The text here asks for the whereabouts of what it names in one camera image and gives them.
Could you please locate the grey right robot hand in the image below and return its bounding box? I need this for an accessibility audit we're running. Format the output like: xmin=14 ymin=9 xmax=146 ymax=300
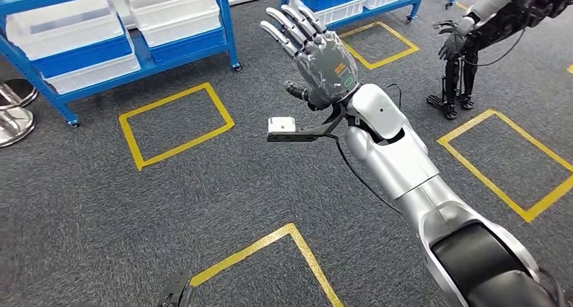
xmin=260 ymin=5 xmax=360 ymax=111

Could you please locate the blue metal shelf rack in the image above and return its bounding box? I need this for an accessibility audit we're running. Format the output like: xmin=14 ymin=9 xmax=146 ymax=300
xmin=0 ymin=0 xmax=243 ymax=129

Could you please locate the chrome stanchion post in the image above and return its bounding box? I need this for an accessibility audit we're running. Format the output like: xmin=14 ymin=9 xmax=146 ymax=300
xmin=0 ymin=77 xmax=40 ymax=110
xmin=0 ymin=107 xmax=36 ymax=149

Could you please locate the black camera cable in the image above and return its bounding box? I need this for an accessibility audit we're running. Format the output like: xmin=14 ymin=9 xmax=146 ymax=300
xmin=335 ymin=137 xmax=404 ymax=214

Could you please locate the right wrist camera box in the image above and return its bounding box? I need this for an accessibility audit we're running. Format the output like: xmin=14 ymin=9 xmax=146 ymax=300
xmin=268 ymin=116 xmax=297 ymax=135

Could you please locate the black camera bracket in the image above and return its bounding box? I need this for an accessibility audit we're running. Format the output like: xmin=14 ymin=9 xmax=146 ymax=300
xmin=267 ymin=102 xmax=349 ymax=143

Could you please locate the black humanoid robot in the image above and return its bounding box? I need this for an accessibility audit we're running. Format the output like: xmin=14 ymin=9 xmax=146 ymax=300
xmin=425 ymin=0 xmax=573 ymax=121

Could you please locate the yellow floor tape square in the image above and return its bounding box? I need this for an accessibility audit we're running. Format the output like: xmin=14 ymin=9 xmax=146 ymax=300
xmin=190 ymin=223 xmax=345 ymax=307

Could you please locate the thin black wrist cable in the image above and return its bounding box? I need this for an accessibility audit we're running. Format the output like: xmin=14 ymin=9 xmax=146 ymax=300
xmin=385 ymin=82 xmax=403 ymax=109

